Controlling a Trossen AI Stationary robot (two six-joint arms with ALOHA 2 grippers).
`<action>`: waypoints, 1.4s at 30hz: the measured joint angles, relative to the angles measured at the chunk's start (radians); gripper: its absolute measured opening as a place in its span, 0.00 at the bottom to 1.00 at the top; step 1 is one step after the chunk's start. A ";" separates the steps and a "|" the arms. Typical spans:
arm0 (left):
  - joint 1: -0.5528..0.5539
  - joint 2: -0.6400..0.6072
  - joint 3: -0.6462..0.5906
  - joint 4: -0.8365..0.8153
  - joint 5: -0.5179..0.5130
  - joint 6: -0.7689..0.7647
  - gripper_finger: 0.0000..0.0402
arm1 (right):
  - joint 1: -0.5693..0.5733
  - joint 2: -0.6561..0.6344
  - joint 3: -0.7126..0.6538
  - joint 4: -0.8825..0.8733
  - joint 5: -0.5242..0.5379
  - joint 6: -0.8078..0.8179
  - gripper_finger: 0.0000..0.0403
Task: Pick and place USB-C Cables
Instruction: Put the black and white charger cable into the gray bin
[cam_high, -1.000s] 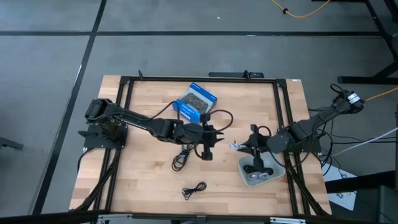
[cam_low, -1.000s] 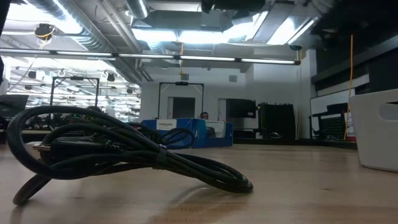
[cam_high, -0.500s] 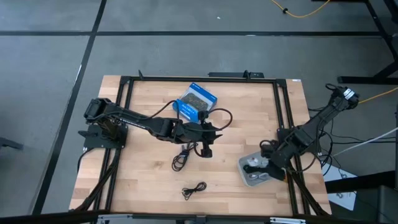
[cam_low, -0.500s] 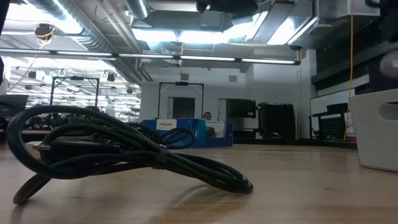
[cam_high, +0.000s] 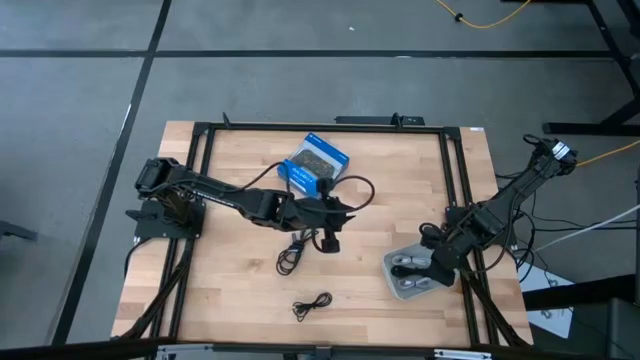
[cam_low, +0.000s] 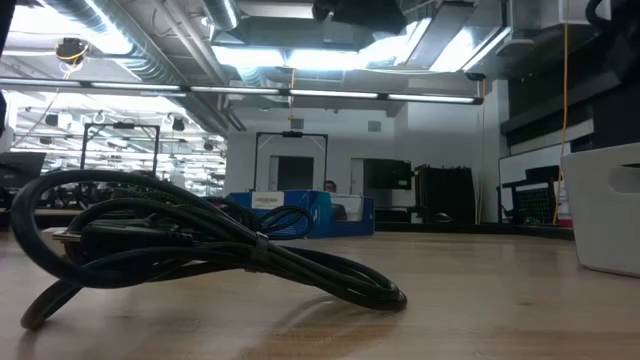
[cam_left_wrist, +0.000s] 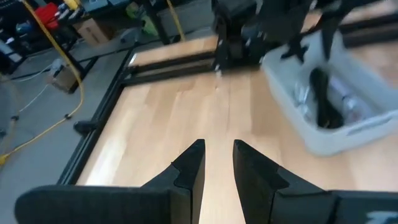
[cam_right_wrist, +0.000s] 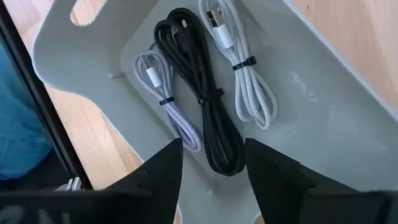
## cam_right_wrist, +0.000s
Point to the white plastic storage bin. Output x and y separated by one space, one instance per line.
311 124

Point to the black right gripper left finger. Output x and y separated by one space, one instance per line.
161 174

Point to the black table edge rail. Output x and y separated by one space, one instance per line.
46 102

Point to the silver metal bracket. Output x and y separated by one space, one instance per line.
70 185

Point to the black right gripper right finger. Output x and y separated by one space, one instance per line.
273 183

